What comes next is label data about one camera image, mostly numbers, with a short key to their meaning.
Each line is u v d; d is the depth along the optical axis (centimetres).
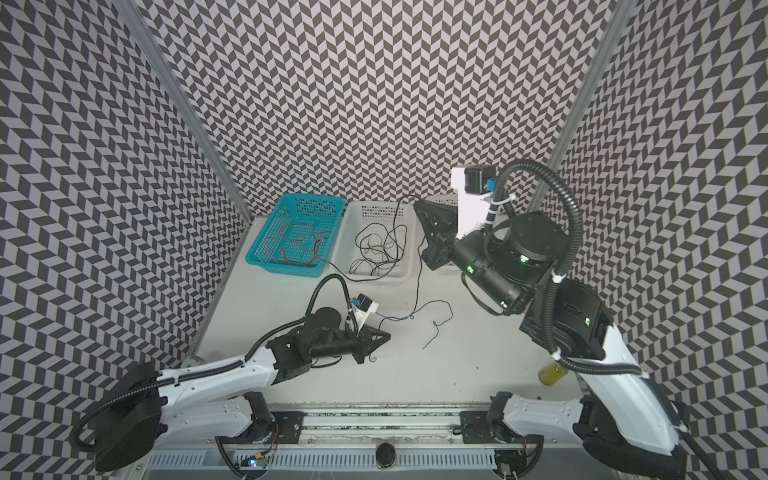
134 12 69
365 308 67
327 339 61
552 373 78
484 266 36
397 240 112
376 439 74
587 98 79
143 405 41
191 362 73
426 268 41
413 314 69
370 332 69
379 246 109
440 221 39
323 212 115
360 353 67
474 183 33
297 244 108
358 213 111
